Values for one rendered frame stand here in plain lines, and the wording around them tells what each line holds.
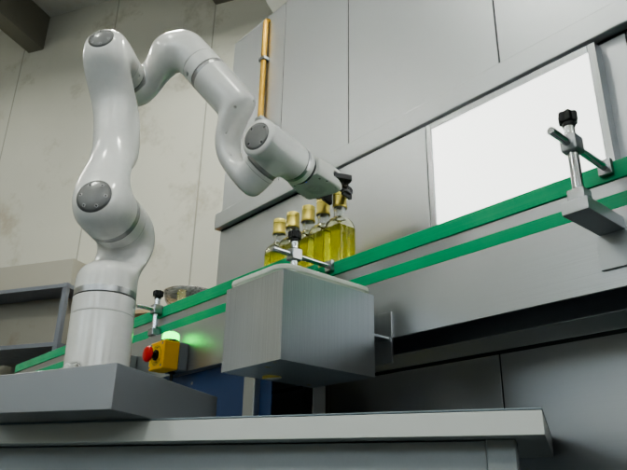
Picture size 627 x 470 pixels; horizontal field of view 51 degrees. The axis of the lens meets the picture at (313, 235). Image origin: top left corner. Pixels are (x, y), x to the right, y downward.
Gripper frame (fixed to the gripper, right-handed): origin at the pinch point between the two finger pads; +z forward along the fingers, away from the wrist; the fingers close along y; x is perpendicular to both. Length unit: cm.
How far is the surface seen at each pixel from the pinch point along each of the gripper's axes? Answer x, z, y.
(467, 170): 0.4, 5.6, 30.8
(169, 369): -39, -7, -43
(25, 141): 276, 208, -501
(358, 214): 0.6, 14.5, -2.1
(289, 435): -60, -40, 16
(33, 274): 110, 190, -415
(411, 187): 1.9, 9.7, 15.0
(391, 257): -22.2, -7.6, 17.7
